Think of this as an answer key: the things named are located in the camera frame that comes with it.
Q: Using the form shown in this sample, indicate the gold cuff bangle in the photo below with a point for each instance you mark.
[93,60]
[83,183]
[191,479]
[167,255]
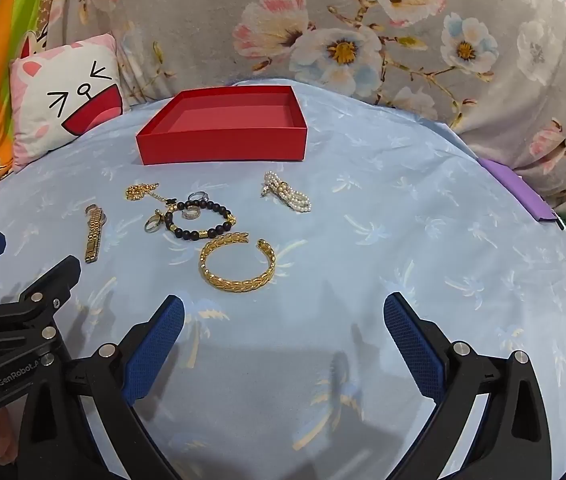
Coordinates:
[233,284]

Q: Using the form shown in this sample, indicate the light blue bed sheet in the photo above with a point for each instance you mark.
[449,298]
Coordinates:
[363,240]

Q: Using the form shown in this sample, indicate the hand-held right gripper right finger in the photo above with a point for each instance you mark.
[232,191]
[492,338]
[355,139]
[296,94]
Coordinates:
[413,347]

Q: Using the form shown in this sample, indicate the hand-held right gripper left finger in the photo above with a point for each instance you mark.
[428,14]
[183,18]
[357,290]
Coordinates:
[155,350]

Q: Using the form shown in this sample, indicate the grey floral blanket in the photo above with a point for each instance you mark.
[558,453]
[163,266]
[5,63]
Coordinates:
[313,25]

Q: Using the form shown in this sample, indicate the purple flat object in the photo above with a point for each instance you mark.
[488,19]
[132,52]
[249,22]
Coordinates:
[518,187]

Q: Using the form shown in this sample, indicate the red cardboard box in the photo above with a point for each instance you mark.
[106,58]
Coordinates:
[223,147]

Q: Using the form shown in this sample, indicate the gold wrist watch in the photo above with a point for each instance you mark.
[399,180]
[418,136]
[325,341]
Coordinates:
[94,240]

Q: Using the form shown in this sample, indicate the cat face cushion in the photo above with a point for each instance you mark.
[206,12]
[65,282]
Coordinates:
[63,105]

